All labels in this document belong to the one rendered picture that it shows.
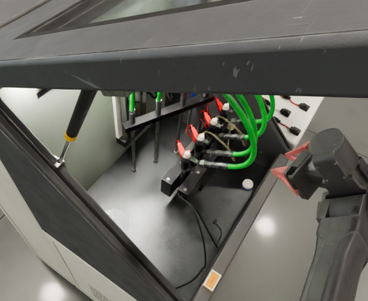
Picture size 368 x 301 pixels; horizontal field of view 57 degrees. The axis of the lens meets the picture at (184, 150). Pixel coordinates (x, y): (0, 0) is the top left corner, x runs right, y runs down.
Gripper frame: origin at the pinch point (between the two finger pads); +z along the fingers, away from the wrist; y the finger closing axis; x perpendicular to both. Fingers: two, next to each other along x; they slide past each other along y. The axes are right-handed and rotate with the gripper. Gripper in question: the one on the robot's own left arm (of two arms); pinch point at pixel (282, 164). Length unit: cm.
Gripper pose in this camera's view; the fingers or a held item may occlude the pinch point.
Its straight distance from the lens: 76.5
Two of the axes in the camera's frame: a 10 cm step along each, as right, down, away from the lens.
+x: 5.8, 7.3, 3.7
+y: -6.8, 6.8, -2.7
